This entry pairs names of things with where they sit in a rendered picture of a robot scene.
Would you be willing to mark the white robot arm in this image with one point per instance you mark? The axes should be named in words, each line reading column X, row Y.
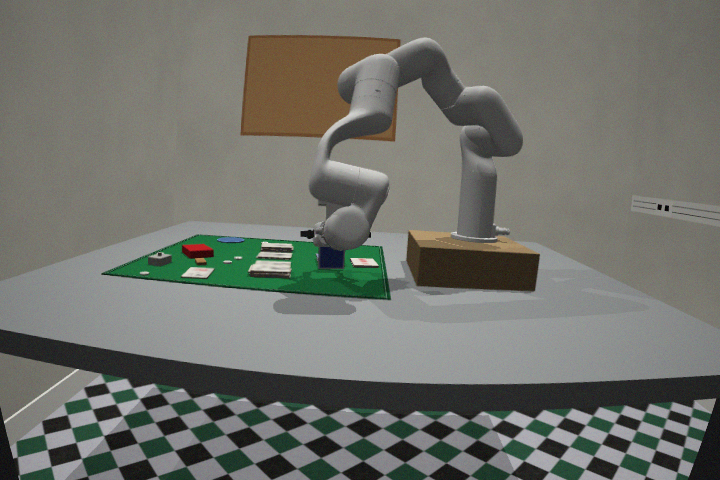
column 376, row 78

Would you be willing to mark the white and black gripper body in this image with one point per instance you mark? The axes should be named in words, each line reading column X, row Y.
column 318, row 241

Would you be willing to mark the red rectangular block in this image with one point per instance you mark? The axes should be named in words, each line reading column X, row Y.
column 197, row 251

